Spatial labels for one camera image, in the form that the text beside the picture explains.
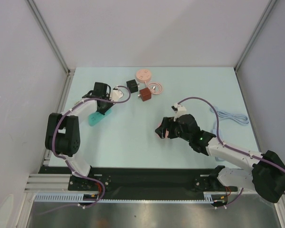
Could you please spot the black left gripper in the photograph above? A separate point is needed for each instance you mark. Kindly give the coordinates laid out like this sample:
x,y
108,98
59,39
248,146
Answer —
x,y
103,111

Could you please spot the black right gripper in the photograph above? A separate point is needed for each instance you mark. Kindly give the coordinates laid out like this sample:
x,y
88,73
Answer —
x,y
170,128

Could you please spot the pink cube adapter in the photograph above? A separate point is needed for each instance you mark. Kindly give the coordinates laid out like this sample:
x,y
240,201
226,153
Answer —
x,y
161,131

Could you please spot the teal triangular power strip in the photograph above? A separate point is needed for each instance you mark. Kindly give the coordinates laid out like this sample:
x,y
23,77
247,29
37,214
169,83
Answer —
x,y
96,117

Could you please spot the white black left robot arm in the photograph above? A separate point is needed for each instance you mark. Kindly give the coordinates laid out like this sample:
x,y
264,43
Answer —
x,y
63,129

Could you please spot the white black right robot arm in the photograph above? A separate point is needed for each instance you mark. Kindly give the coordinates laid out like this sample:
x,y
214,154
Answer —
x,y
261,172

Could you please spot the black cube adapter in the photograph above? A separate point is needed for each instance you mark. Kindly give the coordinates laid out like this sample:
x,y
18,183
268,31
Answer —
x,y
132,85

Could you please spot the dark red cube adapter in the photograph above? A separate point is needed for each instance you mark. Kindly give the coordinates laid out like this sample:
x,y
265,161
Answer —
x,y
145,94

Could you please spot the pink round power strip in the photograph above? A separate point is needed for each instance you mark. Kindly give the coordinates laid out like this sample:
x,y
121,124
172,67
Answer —
x,y
143,75

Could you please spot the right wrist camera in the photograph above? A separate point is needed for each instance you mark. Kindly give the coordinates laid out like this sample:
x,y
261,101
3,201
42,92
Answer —
x,y
179,110

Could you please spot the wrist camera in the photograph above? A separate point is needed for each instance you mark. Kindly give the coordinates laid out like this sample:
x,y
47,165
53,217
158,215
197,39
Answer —
x,y
179,110
116,94

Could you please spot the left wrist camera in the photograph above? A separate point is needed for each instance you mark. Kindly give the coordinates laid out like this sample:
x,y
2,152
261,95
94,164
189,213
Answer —
x,y
116,94

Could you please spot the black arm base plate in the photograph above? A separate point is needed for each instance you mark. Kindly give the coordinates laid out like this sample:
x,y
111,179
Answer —
x,y
149,184

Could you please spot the slotted cable duct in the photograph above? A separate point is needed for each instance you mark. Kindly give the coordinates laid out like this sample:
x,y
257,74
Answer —
x,y
82,198

